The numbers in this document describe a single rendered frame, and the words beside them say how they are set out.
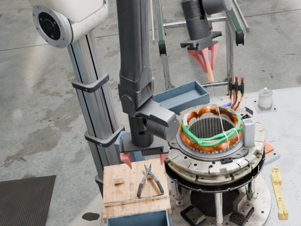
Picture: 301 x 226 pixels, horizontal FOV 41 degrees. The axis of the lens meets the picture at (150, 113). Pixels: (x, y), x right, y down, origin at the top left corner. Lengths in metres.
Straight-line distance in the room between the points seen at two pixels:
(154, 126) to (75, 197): 1.80
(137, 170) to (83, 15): 0.50
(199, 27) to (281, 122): 0.84
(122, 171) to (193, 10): 0.52
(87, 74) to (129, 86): 0.55
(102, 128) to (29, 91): 2.34
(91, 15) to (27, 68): 2.94
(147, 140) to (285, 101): 1.04
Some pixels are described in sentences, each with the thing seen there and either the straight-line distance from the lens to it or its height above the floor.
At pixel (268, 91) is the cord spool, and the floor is 0.86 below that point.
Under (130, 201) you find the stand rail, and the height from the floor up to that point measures 1.08.
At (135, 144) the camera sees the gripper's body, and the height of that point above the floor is 1.26.
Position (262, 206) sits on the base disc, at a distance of 1.47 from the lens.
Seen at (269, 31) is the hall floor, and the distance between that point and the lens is 4.20.
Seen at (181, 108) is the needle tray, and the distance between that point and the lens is 1.48.
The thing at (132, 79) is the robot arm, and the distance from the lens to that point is 0.89.
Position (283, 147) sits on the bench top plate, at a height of 0.78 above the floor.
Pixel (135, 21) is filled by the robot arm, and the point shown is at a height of 1.61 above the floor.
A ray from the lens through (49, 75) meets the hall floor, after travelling 4.01.
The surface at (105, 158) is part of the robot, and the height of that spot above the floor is 0.83.
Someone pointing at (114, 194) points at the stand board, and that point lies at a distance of 1.20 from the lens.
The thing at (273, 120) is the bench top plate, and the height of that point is 0.78.
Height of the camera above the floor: 1.95
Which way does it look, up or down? 38 degrees down
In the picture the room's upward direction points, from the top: 10 degrees counter-clockwise
